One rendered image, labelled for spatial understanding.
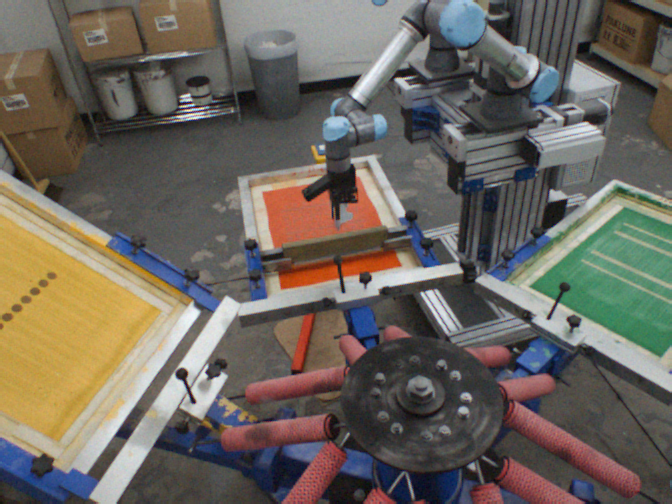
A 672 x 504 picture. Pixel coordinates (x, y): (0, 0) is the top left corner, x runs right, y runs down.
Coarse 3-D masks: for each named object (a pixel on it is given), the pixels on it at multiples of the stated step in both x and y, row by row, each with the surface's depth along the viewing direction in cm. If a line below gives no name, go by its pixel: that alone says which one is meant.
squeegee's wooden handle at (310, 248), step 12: (372, 228) 187; (384, 228) 186; (300, 240) 184; (312, 240) 184; (324, 240) 183; (336, 240) 184; (348, 240) 185; (360, 240) 186; (372, 240) 187; (288, 252) 183; (300, 252) 184; (312, 252) 185; (324, 252) 186; (336, 252) 187
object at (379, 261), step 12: (360, 180) 231; (324, 192) 226; (360, 192) 224; (360, 204) 217; (372, 204) 216; (372, 216) 210; (384, 252) 193; (348, 264) 189; (360, 264) 189; (372, 264) 188; (384, 264) 188; (396, 264) 188
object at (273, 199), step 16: (272, 192) 228; (288, 192) 227; (272, 208) 218; (272, 224) 210; (272, 240) 202; (288, 272) 188; (304, 272) 187; (320, 272) 187; (336, 272) 186; (288, 288) 181
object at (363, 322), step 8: (352, 312) 159; (360, 312) 159; (368, 312) 159; (352, 320) 157; (360, 320) 157; (368, 320) 156; (352, 328) 160; (360, 328) 154; (368, 328) 154; (376, 328) 154; (360, 336) 152; (368, 336) 152; (376, 336) 153; (376, 344) 155
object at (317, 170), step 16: (352, 160) 237; (368, 160) 236; (256, 176) 231; (272, 176) 231; (288, 176) 233; (304, 176) 234; (384, 176) 226; (240, 192) 222; (384, 192) 216; (400, 208) 207; (400, 224) 201; (256, 240) 197; (416, 256) 186; (400, 272) 179; (320, 288) 175
